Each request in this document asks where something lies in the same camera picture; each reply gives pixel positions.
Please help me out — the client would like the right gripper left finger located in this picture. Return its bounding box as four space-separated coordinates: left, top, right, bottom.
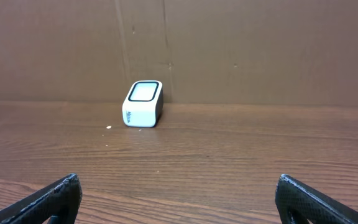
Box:
0 173 82 224

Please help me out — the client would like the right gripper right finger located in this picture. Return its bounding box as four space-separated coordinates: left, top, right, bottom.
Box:
275 174 358 224

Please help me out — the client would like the white barcode scanner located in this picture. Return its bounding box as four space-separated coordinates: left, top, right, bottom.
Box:
122 80 164 128

